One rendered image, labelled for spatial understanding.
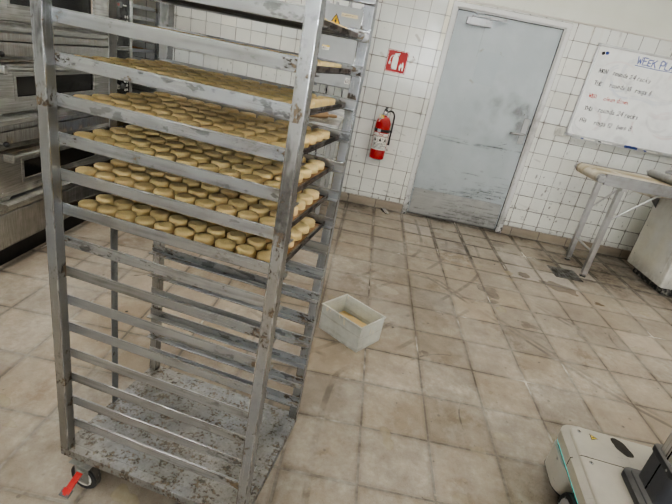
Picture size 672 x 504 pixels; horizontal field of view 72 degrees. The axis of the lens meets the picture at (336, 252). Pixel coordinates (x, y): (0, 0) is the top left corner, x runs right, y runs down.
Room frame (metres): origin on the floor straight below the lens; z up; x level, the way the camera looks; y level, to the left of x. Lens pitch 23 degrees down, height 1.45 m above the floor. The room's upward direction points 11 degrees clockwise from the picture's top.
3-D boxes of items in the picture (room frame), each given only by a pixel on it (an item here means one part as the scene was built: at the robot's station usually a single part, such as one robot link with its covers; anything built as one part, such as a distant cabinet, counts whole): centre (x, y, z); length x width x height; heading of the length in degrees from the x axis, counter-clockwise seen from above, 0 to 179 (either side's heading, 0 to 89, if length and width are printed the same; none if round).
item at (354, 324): (2.27, -0.16, 0.08); 0.30 x 0.22 x 0.16; 52
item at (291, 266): (1.42, 0.34, 0.78); 0.64 x 0.03 x 0.03; 79
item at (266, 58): (1.03, 0.42, 1.41); 0.64 x 0.03 x 0.03; 79
